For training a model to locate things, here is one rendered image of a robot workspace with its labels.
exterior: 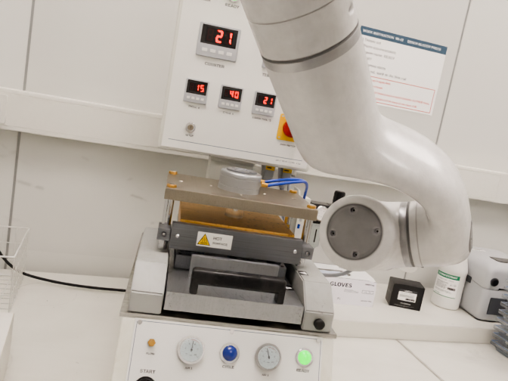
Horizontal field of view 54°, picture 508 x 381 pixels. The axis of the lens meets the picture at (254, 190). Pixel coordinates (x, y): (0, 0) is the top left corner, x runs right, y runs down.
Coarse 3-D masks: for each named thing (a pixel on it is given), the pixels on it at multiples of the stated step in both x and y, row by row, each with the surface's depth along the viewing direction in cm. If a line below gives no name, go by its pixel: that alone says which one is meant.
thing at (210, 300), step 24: (168, 264) 89; (192, 264) 83; (216, 264) 84; (240, 264) 85; (264, 264) 85; (168, 288) 78; (216, 288) 81; (192, 312) 78; (216, 312) 78; (240, 312) 79; (264, 312) 79; (288, 312) 80
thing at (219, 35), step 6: (210, 30) 101; (216, 30) 101; (222, 30) 101; (210, 36) 101; (216, 36) 101; (222, 36) 101; (228, 36) 101; (216, 42) 101; (222, 42) 101; (228, 42) 102
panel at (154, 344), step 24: (144, 336) 76; (168, 336) 76; (216, 336) 78; (240, 336) 78; (264, 336) 79; (288, 336) 80; (312, 336) 81; (144, 360) 75; (168, 360) 75; (216, 360) 77; (240, 360) 78; (288, 360) 79; (312, 360) 79
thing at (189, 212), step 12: (180, 204) 98; (192, 204) 99; (180, 216) 88; (192, 216) 89; (204, 216) 91; (216, 216) 93; (228, 216) 94; (240, 216) 95; (252, 216) 98; (264, 216) 100; (276, 216) 102; (240, 228) 88; (252, 228) 88; (264, 228) 90; (276, 228) 92; (288, 228) 93
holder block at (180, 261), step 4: (176, 252) 88; (180, 252) 88; (176, 256) 87; (180, 256) 87; (184, 256) 87; (188, 256) 87; (176, 260) 87; (180, 260) 87; (184, 260) 87; (188, 260) 88; (176, 264) 87; (180, 264) 87; (184, 264) 88; (188, 264) 88; (280, 264) 92; (184, 268) 88; (188, 268) 88; (280, 268) 90; (284, 268) 90; (280, 272) 90; (284, 272) 90; (280, 276) 90; (284, 276) 91
